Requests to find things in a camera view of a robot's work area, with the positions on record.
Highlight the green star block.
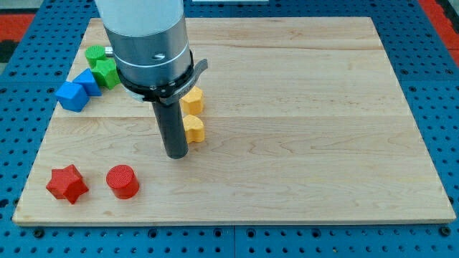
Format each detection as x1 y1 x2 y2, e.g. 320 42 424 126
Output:
91 59 120 90

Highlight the wooden board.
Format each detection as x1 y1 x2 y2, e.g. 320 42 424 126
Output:
13 17 456 226

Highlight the blue cube block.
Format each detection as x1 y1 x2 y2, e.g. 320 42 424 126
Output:
55 82 90 113

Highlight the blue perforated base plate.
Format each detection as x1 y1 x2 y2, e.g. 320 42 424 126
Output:
1 0 458 257

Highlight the green cylinder block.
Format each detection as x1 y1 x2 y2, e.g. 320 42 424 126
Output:
85 45 107 68

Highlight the red star block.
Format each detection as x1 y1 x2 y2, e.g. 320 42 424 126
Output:
46 164 89 204

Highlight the blue triangular block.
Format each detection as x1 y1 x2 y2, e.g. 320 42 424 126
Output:
73 68 102 97

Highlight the red cylinder block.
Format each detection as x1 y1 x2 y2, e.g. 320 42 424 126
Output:
105 164 140 199

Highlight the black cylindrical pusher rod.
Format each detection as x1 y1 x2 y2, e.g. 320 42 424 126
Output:
152 102 188 159

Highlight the yellow heart block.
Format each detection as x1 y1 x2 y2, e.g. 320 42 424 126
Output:
183 115 205 143

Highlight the yellow hexagon block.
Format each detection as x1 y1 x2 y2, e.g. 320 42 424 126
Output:
180 86 204 115

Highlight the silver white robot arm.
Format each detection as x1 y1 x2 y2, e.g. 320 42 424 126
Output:
95 0 208 105

